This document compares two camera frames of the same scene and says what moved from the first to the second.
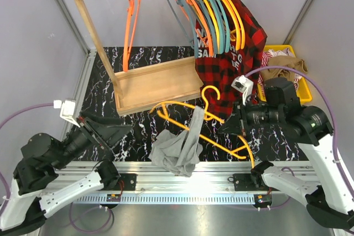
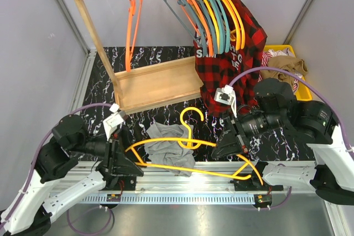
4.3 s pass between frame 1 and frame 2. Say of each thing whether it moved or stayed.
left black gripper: moved
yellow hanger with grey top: moved
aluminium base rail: stayed
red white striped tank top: stayed
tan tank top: stayed
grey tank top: moved
